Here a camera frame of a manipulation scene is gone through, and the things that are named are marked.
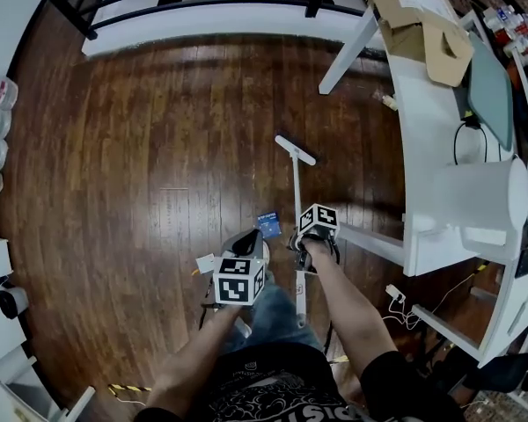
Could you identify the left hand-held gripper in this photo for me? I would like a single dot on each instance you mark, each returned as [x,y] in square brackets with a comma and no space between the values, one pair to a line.
[237,281]

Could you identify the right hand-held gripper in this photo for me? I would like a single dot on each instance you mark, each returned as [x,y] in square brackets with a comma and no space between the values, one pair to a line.
[319,218]

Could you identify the grey dustpan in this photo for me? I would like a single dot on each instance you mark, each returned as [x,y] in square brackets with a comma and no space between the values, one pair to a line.
[244,242]

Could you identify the blue packet trash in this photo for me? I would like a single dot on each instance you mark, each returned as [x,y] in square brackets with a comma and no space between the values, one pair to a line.
[268,226]

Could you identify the small pale scrap trash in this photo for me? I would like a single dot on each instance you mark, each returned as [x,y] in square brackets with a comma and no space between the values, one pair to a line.
[390,101]

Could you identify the person's right forearm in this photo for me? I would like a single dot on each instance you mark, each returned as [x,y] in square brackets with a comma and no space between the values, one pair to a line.
[349,306]

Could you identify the person's left forearm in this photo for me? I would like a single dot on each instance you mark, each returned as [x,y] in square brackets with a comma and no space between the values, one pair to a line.
[193,358]

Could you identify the dark wooden floor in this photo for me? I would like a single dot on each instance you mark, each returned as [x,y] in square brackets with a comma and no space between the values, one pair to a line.
[114,147]

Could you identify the person's blue jeans leg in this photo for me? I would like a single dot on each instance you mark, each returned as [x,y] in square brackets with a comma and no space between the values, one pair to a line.
[277,319]

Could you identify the white power adapter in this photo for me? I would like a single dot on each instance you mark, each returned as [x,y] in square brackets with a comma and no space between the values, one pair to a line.
[396,293]

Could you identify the person's black printed shirt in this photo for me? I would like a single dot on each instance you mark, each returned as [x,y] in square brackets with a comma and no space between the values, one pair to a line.
[281,389]

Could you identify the white desk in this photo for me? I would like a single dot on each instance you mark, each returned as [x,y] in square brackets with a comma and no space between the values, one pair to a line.
[427,147]

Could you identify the large white bucket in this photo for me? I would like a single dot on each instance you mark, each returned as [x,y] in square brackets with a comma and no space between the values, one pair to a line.
[479,196]

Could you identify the grey-green pad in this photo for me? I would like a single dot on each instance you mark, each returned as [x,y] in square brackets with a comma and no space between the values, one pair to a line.
[493,90]

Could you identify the white and black roll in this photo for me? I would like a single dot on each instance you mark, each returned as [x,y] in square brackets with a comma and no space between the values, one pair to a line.
[11,303]

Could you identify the brown cardboard box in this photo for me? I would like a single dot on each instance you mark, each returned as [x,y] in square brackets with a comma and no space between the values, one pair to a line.
[405,7]

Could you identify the white shelf unit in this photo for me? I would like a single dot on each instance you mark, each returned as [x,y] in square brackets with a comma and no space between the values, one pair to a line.
[2,336]

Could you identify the cluster of small bottles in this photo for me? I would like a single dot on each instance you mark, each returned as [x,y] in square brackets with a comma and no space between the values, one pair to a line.
[523,33]

